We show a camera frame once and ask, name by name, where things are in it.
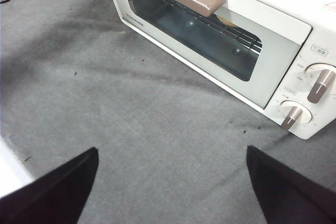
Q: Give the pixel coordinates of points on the beige temperature dial knob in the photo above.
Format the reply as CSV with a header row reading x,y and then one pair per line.
x,y
321,85

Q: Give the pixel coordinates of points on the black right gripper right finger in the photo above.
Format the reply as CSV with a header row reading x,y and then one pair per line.
x,y
288,197

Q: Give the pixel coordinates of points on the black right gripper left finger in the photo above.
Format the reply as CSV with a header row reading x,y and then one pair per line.
x,y
52,197

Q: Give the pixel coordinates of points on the beige timer dial knob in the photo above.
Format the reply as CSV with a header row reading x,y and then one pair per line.
x,y
292,116

